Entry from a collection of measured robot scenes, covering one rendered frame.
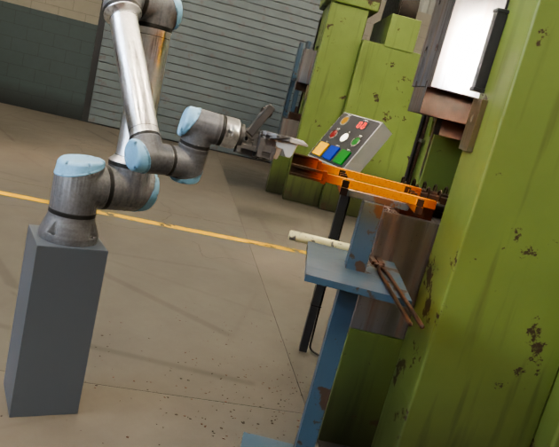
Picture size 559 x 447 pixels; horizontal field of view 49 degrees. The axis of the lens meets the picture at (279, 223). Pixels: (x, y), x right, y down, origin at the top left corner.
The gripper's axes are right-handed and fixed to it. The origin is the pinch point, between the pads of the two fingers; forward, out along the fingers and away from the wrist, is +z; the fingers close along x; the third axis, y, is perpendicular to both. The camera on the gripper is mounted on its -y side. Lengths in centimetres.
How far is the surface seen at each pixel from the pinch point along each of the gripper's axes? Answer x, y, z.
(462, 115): -12, -28, 62
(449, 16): -7, -58, 45
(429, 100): -15, -30, 49
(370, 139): -67, -21, 55
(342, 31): -459, -206, 181
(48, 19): -834, -208, -147
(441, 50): -8, -46, 45
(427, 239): -9, 19, 57
